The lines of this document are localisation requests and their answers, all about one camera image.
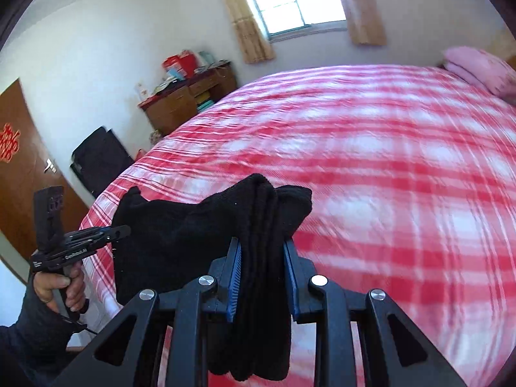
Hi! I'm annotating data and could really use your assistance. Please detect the black pants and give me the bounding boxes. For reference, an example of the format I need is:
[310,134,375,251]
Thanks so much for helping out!
[112,174,312,382]

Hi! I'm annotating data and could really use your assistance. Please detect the dark sleeve left forearm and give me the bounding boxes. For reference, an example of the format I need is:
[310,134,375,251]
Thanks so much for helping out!
[1,277,74,386]

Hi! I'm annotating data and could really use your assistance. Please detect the person's left hand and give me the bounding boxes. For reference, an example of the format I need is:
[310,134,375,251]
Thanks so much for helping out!
[33,262,86,313]

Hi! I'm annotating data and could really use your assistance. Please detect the brown wooden door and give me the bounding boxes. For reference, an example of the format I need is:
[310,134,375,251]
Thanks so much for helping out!
[0,80,88,260]

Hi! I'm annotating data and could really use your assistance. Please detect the black folding chair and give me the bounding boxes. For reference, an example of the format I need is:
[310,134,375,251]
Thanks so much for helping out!
[70,127,134,198]

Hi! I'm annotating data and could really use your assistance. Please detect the red double happiness sticker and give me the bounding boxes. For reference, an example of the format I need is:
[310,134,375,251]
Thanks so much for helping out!
[0,122,21,164]

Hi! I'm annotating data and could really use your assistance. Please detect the red bag on floor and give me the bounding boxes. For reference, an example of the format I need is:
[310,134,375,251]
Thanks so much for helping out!
[135,149,148,162]

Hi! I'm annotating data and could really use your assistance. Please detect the floral bag on floor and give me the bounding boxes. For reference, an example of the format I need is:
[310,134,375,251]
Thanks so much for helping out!
[150,129,164,146]

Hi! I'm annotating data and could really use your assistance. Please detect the red plaid bed sheet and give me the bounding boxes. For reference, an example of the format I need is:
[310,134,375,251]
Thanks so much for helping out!
[82,65,515,386]

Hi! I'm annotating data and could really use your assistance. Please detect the brown wooden desk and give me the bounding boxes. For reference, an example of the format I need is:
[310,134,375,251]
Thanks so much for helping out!
[138,60,238,135]

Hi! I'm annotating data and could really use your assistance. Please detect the white card on desk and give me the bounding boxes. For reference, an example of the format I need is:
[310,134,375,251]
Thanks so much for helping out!
[135,82,149,102]

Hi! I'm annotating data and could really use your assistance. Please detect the teal boxes in desk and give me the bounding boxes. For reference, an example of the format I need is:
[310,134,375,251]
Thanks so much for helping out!
[195,92,214,113]

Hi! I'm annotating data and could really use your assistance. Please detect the red gift bag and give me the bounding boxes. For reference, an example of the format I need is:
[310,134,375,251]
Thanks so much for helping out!
[162,50,199,80]

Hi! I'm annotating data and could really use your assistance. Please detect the left beige curtain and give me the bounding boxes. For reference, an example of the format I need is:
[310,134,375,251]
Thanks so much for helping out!
[223,0,275,64]

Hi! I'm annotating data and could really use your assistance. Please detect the beige curtain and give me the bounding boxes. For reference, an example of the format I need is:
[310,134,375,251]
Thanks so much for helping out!
[340,0,387,46]
[223,0,275,64]

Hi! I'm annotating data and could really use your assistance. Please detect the pink folded blanket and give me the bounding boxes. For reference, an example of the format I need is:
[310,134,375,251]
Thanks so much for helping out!
[442,46,515,104]

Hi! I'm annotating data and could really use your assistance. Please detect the right beige curtain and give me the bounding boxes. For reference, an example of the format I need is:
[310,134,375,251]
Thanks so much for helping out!
[340,0,387,46]

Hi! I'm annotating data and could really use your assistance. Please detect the camera mount on left gripper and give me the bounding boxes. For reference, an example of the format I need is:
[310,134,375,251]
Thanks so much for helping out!
[33,186,64,254]

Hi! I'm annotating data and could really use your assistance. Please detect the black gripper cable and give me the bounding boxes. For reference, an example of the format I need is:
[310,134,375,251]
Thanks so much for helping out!
[59,313,100,336]

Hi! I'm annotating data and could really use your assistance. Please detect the silver door handle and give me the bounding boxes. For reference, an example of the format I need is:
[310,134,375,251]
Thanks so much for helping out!
[44,158,57,173]

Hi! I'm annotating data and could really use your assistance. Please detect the window with frame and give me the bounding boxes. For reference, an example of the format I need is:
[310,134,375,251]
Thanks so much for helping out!
[247,0,346,40]

